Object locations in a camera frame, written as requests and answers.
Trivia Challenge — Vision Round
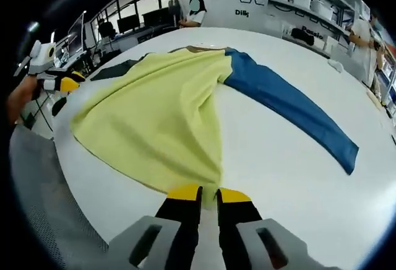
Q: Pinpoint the yellow garment with blue sleeve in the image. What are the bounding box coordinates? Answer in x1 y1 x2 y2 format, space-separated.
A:
70 45 360 211

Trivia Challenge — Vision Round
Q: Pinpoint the grey metal shelving unit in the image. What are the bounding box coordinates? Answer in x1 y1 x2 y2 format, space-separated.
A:
267 0 372 57

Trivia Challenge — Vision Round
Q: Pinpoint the white crumpled cloth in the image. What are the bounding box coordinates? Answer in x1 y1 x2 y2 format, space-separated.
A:
327 58 343 73

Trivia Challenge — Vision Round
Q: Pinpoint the black oval table fitting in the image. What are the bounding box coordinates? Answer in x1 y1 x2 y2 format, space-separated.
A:
51 96 68 117

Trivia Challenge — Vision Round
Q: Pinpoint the beige folded cloth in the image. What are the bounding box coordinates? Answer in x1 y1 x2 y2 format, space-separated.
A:
366 87 384 110

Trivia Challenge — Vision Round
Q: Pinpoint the white cardboard box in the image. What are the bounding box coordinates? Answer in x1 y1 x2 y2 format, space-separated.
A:
321 36 338 53

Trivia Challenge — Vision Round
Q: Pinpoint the black computer monitor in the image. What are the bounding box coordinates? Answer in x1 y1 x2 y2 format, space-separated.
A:
142 6 170 29
117 14 140 34

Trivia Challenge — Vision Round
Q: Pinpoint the person's left hand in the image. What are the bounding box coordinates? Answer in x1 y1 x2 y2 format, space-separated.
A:
6 76 41 126

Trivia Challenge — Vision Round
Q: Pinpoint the black bag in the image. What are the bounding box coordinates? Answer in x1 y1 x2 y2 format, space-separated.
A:
292 27 317 46

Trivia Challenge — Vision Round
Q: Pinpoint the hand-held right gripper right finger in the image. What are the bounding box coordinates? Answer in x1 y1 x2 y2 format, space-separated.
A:
215 188 341 270

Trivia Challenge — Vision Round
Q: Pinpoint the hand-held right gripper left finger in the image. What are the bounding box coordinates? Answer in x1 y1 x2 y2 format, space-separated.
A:
108 183 204 270

